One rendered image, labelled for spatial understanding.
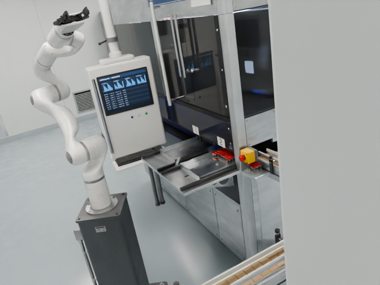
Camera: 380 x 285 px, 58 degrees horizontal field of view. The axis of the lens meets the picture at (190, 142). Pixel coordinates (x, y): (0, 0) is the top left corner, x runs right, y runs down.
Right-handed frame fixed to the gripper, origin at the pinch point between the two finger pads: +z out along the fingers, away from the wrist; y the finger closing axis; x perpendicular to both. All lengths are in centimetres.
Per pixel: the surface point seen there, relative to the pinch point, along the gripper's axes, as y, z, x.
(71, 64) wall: -224, -518, 84
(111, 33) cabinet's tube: -71, -95, 13
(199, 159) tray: -64, -50, -94
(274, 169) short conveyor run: -72, 2, -110
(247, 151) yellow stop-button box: -67, -7, -95
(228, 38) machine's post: -72, 8, -31
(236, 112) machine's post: -69, -6, -71
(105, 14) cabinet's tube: -71, -91, 26
